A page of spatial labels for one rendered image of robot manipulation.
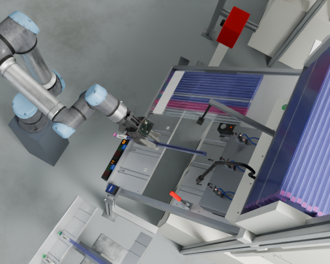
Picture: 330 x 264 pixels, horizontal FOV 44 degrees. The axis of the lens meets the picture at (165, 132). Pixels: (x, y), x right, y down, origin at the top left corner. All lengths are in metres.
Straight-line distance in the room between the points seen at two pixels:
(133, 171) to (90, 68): 1.20
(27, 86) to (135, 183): 0.60
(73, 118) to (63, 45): 1.45
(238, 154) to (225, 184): 0.12
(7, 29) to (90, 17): 1.46
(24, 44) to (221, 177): 0.90
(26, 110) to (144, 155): 0.57
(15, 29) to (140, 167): 0.76
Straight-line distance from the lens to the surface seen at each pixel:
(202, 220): 1.52
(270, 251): 1.51
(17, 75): 1.62
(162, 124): 1.90
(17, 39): 1.67
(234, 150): 1.54
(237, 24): 2.23
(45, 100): 1.58
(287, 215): 0.95
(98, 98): 1.48
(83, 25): 3.04
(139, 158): 1.86
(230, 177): 1.49
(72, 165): 2.66
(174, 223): 1.99
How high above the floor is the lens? 2.58
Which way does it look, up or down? 71 degrees down
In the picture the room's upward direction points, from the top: 22 degrees clockwise
